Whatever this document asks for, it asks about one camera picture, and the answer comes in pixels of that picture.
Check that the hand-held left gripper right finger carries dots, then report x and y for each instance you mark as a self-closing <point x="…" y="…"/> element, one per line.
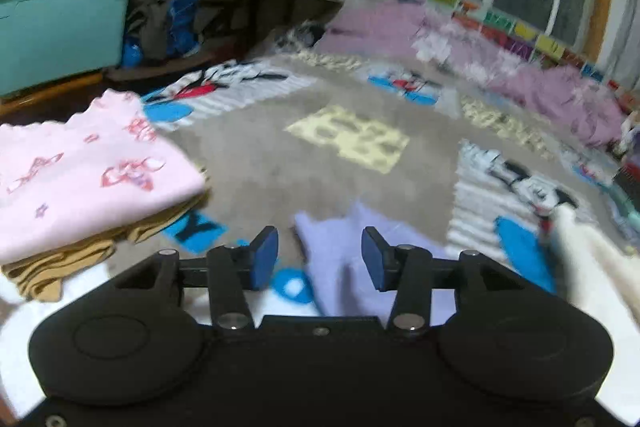
<point x="372" y="259"/>

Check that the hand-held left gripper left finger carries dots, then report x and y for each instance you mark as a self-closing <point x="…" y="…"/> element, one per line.
<point x="265" y="259"/>

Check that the lavender and cream garment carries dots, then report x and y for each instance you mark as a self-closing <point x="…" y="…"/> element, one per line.
<point x="340" y="257"/>

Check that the dark clothes pile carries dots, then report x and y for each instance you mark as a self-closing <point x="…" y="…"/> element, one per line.
<point x="147" y="24"/>

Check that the printed cartoon blanket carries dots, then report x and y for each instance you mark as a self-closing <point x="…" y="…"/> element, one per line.
<point x="260" y="167"/>

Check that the pink folded garment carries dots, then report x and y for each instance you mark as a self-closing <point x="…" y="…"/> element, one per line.
<point x="75" y="187"/>

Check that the tan folded garment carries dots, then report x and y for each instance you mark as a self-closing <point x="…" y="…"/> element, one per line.
<point x="45" y="276"/>

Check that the purple quilt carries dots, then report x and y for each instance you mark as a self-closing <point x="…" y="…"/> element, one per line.
<point x="550" y="92"/>

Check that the blue bag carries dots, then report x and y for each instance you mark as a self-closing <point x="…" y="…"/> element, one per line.
<point x="182" y="17"/>

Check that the teal storage bin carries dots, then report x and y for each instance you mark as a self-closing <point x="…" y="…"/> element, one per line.
<point x="60" y="27"/>

